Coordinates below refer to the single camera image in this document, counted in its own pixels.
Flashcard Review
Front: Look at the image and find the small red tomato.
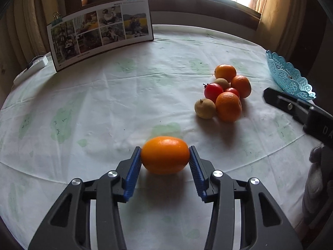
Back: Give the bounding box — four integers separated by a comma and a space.
224, 87, 240, 98

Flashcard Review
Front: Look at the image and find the oval orange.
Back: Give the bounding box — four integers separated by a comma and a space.
140, 136, 191, 175

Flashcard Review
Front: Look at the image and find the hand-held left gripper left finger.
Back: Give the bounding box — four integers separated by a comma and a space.
28, 146, 143, 250

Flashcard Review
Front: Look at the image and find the person's right hand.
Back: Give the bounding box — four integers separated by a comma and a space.
302, 145, 333, 226

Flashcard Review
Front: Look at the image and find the beige curtain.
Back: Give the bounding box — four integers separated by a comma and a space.
0, 0, 56, 68
245, 0, 307, 55

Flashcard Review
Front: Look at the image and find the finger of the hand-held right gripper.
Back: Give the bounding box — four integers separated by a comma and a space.
263, 87, 313, 125

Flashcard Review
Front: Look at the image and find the round orange mandarin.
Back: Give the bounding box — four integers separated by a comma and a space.
230, 75, 252, 99
215, 92, 242, 123
214, 64, 237, 82

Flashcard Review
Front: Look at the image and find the white power strip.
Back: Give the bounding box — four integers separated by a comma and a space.
13, 55, 50, 85

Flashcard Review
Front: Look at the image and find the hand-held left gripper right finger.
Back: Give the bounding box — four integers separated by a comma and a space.
189, 145, 303, 250

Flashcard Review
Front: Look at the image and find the photo collage board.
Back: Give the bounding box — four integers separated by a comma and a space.
47, 0, 154, 72

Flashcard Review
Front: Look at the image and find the brown kiwi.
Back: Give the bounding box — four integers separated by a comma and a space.
194, 98, 217, 120
214, 78, 231, 89

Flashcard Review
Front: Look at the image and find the light blue lattice basket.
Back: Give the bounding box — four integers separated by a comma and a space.
265, 49, 317, 101

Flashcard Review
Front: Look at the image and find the white green patterned tablecloth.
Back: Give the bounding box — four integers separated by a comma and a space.
0, 25, 323, 250

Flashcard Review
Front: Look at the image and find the large red tomato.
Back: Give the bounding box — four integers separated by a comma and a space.
203, 82, 224, 104

